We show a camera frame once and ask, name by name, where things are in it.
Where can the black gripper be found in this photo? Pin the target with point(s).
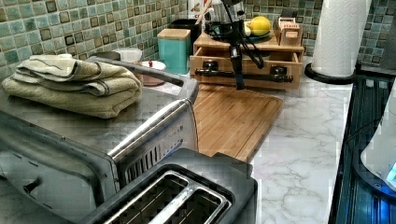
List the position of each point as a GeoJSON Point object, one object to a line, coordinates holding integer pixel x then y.
{"type": "Point", "coordinates": [237, 41]}

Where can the wooden drawer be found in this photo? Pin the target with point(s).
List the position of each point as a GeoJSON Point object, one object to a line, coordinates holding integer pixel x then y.
{"type": "Point", "coordinates": [290, 60]}

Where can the wooden drawer cabinet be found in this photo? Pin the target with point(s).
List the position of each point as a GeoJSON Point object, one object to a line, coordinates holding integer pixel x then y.
{"type": "Point", "coordinates": [268, 42]}

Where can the bamboo cutting board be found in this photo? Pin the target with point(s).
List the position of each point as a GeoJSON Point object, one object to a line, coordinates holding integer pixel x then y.
{"type": "Point", "coordinates": [233, 122]}

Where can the blue plate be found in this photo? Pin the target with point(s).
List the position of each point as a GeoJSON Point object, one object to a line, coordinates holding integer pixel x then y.
{"type": "Point", "coordinates": [258, 36]}

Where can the toy lemon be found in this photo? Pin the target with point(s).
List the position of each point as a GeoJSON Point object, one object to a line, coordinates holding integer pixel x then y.
{"type": "Point", "coordinates": [259, 25]}

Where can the tea bag box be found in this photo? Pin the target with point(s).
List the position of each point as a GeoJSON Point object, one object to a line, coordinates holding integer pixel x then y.
{"type": "Point", "coordinates": [288, 32]}

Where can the black utensil holder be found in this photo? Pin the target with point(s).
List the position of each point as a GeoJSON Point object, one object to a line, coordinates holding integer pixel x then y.
{"type": "Point", "coordinates": [188, 24]}

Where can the teal canister with wooden lid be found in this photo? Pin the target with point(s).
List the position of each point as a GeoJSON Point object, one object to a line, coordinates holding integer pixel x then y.
{"type": "Point", "coordinates": [174, 49]}

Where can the wooden spoon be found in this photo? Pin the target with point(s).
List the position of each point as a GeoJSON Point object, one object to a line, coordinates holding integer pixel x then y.
{"type": "Point", "coordinates": [207, 5]}

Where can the white lid with red knob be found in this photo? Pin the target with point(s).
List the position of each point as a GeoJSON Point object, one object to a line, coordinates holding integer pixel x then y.
{"type": "Point", "coordinates": [149, 80]}

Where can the black paper towel holder base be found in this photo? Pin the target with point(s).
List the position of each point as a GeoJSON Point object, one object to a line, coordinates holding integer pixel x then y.
{"type": "Point", "coordinates": [309, 72]}

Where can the clear glass jar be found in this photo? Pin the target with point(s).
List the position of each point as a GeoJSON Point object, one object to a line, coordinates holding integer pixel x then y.
{"type": "Point", "coordinates": [129, 55]}

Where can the white paper towel roll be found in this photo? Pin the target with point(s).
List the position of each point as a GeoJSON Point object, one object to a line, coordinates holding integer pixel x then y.
{"type": "Point", "coordinates": [340, 30]}

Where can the black two-slot toaster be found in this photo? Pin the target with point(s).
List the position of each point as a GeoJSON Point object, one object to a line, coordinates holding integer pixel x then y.
{"type": "Point", "coordinates": [186, 187]}

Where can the folded beige towel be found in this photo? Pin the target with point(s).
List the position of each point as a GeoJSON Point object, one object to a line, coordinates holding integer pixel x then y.
{"type": "Point", "coordinates": [95, 89]}

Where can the stainless steel toaster oven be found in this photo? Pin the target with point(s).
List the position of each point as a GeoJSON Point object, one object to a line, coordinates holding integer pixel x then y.
{"type": "Point", "coordinates": [57, 166]}

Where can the black drawer handle bar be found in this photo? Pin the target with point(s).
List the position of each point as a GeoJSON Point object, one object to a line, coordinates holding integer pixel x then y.
{"type": "Point", "coordinates": [276, 74]}

